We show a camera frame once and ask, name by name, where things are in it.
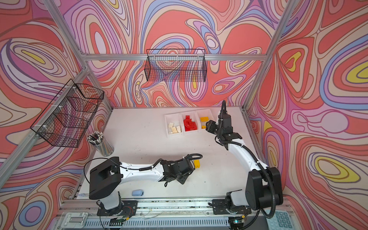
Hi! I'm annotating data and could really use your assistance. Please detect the yellow long lego brick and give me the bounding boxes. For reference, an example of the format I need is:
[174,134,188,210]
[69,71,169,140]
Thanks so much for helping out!
[200,117,209,122]

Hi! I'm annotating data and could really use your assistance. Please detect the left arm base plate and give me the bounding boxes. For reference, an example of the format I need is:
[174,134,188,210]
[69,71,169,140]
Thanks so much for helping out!
[96,200,138,217]

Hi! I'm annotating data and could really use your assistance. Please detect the blue eraser block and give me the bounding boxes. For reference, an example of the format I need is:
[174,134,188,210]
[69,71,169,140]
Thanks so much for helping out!
[132,189,144,196]

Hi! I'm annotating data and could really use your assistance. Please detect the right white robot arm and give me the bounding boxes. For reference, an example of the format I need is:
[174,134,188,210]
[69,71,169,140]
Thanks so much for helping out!
[206,111,283,219]

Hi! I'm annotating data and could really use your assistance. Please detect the metal cup of pens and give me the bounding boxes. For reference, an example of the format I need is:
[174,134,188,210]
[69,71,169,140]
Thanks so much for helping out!
[87,131,115,157]

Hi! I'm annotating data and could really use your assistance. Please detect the green calculator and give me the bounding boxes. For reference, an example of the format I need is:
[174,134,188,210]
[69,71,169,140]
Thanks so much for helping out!
[266,210,295,230]

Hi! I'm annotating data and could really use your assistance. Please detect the white lego brick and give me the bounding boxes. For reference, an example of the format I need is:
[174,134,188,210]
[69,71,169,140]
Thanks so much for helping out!
[171,127,178,134]

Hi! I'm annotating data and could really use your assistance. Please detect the left translucent plastic bin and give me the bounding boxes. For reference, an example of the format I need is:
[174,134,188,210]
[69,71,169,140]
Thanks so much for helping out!
[164,113,184,138]

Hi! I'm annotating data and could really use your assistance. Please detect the black wire basket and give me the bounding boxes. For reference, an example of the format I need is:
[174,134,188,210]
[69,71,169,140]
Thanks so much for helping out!
[144,48,208,82]
[30,80,104,148]

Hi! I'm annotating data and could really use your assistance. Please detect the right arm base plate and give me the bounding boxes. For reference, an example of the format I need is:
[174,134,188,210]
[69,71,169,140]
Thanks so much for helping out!
[209,199,252,216]

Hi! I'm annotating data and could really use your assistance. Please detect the right translucent plastic bin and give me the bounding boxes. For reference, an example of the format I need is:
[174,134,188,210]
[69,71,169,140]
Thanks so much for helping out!
[195,109,214,132]

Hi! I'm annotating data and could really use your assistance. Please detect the middle translucent plastic bin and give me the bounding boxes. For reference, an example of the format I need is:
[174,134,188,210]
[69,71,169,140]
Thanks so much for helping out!
[180,111,199,135]

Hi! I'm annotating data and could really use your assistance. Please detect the red arch lego piece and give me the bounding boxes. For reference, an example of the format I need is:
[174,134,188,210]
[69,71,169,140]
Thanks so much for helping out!
[183,119,197,132]

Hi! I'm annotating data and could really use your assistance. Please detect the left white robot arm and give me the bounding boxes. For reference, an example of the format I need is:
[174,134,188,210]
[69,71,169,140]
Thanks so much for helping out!
[89,153,203,211]

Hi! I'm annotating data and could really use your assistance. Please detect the back black wire basket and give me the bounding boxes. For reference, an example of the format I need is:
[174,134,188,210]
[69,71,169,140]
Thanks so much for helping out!
[144,48,208,82]

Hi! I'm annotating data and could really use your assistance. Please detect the left black wire basket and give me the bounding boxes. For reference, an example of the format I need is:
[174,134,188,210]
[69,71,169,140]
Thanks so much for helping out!
[30,80,104,148]

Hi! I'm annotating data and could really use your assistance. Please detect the translucent plastic bin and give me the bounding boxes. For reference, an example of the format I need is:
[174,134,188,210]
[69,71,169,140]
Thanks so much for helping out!
[180,111,199,135]
[195,109,214,132]
[164,113,184,138]

